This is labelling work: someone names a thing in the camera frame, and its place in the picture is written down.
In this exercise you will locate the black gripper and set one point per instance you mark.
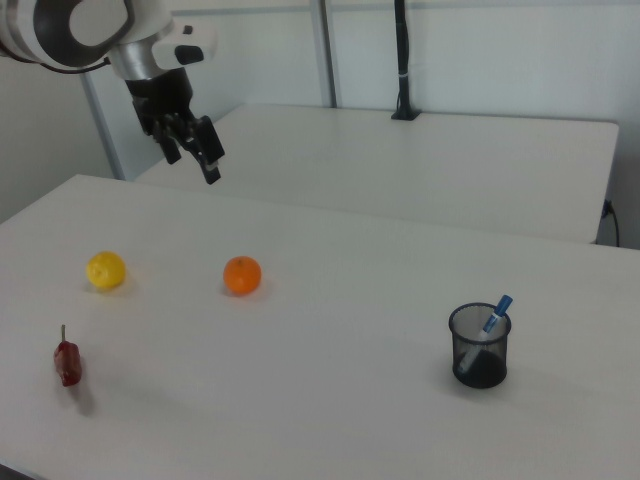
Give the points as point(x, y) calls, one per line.
point(162, 97)

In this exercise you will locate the blue and white marker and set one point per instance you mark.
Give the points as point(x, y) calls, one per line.
point(492, 320)

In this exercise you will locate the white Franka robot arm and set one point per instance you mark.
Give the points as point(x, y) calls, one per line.
point(75, 30)

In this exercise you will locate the orange fruit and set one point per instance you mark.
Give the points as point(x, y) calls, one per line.
point(242, 275)

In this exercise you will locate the yellow lemon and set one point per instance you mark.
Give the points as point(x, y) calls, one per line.
point(105, 269)

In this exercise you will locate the white side table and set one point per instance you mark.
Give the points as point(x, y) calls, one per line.
point(400, 165)

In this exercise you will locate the red pepper with stem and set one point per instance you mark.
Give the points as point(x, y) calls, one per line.
point(68, 364)

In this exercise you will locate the black mesh pen cup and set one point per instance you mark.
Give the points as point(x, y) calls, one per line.
point(492, 370)

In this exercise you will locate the black camera pole with base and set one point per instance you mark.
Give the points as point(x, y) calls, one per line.
point(402, 60)

